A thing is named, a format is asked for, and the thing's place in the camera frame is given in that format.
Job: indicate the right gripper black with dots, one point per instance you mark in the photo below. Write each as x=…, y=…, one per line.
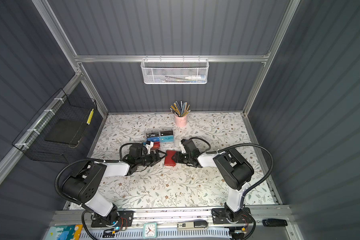
x=178, y=157

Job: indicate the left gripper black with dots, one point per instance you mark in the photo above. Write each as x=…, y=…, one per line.
x=162, y=157

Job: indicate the red leather card holder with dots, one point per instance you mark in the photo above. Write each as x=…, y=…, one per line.
x=169, y=162

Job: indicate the clear acrylic card organizer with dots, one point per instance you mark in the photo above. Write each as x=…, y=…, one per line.
x=156, y=133

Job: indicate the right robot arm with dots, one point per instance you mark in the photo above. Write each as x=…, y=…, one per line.
x=233, y=167

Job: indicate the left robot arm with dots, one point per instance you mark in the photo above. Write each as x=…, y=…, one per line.
x=78, y=182

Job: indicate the red card in organizer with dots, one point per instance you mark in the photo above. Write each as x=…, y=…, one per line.
x=156, y=145

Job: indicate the blue card in organizer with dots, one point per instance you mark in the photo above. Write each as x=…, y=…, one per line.
x=153, y=139

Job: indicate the teal card in organizer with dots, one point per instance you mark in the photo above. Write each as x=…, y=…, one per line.
x=167, y=139

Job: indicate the black card in organizer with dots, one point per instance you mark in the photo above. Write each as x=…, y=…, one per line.
x=167, y=133

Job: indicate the coloured pencils bundle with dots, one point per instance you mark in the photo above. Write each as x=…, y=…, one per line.
x=180, y=109

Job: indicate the silver black usb device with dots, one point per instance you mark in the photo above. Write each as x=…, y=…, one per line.
x=193, y=225

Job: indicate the small teal desk clock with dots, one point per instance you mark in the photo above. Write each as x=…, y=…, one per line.
x=150, y=231

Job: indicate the yellow tag on basket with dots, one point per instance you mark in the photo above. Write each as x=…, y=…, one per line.
x=90, y=116

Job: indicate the pens in white basket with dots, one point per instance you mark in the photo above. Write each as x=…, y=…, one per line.
x=192, y=79

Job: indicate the colourful picture book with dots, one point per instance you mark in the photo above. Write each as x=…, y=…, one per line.
x=70, y=232

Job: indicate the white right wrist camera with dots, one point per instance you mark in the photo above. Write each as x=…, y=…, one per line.
x=183, y=149

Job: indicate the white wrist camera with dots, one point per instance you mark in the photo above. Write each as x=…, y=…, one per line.
x=148, y=146
x=183, y=149

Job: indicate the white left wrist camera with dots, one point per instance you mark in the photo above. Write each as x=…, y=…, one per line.
x=148, y=146

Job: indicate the white wire wall basket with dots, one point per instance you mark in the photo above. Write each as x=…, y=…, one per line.
x=154, y=72

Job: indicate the black wire side basket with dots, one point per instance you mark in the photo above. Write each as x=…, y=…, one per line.
x=58, y=135

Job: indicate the black remote on rail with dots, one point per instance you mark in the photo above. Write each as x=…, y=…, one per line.
x=274, y=223

